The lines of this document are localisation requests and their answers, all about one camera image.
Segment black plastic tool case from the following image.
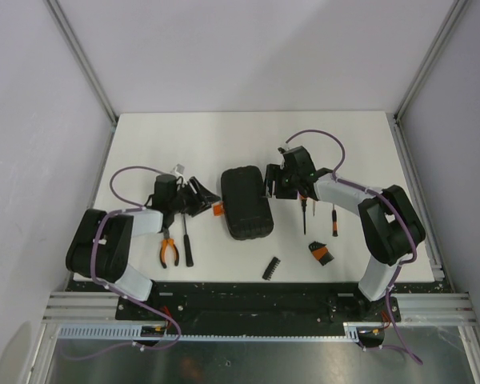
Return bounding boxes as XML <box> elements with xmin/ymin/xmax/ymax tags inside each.
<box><xmin>220</xmin><ymin>166</ymin><xmax>274</xmax><ymax>241</ymax></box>

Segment right aluminium frame post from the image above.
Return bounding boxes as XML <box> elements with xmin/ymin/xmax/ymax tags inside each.
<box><xmin>394</xmin><ymin>0</ymin><xmax>471</xmax><ymax>121</ymax></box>

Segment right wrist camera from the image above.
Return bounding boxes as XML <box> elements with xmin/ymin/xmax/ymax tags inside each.
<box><xmin>278</xmin><ymin>144</ymin><xmax>292</xmax><ymax>154</ymax></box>

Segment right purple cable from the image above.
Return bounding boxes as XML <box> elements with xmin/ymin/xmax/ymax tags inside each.
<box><xmin>284</xmin><ymin>129</ymin><xmax>424</xmax><ymax>366</ymax></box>

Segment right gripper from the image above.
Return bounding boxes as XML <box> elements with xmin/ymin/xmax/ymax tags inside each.
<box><xmin>260</xmin><ymin>164</ymin><xmax>300</xmax><ymax>200</ymax></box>

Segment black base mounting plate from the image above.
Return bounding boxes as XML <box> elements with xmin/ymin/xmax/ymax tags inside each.
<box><xmin>66</xmin><ymin>282</ymin><xmax>450</xmax><ymax>334</ymax></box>

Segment aluminium frame post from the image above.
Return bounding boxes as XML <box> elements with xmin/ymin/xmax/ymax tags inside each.
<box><xmin>394</xmin><ymin>0</ymin><xmax>471</xmax><ymax>121</ymax></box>
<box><xmin>43</xmin><ymin>0</ymin><xmax>119</xmax><ymax>123</ymax></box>

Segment left aluminium frame post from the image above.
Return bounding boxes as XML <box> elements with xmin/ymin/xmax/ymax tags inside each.
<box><xmin>43</xmin><ymin>0</ymin><xmax>119</xmax><ymax>123</ymax></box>

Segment small precision screwdriver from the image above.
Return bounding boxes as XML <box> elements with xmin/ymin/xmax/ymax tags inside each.
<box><xmin>331</xmin><ymin>204</ymin><xmax>338</xmax><ymax>238</ymax></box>

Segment grey slotted cable duct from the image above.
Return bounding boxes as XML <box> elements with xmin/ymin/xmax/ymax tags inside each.
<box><xmin>58</xmin><ymin>323</ymin><xmax>358</xmax><ymax>342</ymax></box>

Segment black bit holder strip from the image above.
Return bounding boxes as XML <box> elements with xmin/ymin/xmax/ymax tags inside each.
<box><xmin>262</xmin><ymin>257</ymin><xmax>281</xmax><ymax>281</ymax></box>

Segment orange handled pliers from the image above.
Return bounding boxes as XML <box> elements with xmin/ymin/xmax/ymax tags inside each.
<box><xmin>159</xmin><ymin>228</ymin><xmax>180</xmax><ymax>269</ymax></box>

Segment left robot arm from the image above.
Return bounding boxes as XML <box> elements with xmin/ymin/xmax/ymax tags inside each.
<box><xmin>66</xmin><ymin>174</ymin><xmax>220</xmax><ymax>320</ymax></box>

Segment claw hammer black handle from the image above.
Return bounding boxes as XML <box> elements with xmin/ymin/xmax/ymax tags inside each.
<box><xmin>182</xmin><ymin>214</ymin><xmax>194</xmax><ymax>267</ymax></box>

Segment orange handled screwdriver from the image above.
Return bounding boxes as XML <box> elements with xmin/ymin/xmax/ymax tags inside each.
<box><xmin>299</xmin><ymin>196</ymin><xmax>307</xmax><ymax>235</ymax></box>

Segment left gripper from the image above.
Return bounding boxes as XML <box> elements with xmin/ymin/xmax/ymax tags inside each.
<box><xmin>169</xmin><ymin>177</ymin><xmax>220</xmax><ymax>217</ymax></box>

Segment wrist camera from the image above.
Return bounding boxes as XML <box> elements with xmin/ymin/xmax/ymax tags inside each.
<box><xmin>171</xmin><ymin>164</ymin><xmax>185</xmax><ymax>177</ymax></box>
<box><xmin>278</xmin><ymin>144</ymin><xmax>292</xmax><ymax>154</ymax></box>

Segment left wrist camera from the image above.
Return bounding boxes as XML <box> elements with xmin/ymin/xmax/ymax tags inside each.
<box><xmin>171</xmin><ymin>164</ymin><xmax>185</xmax><ymax>177</ymax></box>

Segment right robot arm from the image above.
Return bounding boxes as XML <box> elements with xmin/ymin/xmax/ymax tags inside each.
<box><xmin>264</xmin><ymin>146</ymin><xmax>426</xmax><ymax>321</ymax></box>

